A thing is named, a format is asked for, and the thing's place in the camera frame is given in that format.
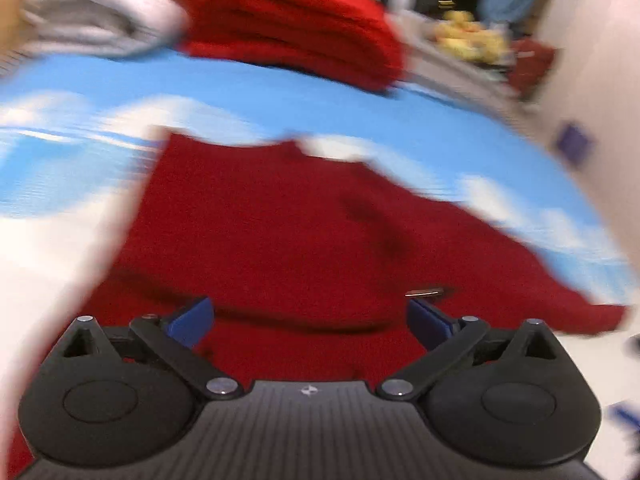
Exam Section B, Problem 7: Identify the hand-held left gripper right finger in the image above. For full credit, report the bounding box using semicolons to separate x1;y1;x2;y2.
376;296;560;402

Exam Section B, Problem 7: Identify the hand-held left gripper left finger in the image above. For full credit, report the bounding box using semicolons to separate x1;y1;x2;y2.
60;296;245;402

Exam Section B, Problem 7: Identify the dark red knit sweater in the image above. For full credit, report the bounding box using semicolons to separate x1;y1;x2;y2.
5;130;631;480

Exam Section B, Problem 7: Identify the purple paper bag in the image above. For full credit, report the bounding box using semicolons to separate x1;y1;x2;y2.
555;122;597;167

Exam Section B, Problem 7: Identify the blue and white printed bedsheet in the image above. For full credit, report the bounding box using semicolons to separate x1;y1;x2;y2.
0;52;640;411

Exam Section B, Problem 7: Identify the dark red cushion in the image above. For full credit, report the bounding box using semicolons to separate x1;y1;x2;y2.
505;40;558;102

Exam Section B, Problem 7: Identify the white folded quilt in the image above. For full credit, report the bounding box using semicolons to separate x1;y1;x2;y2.
20;0;191;58

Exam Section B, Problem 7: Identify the bright red folded blanket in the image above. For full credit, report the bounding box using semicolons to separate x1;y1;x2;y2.
177;0;408;93

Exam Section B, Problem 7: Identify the wooden headboard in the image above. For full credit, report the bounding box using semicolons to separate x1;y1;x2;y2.
0;0;31;56

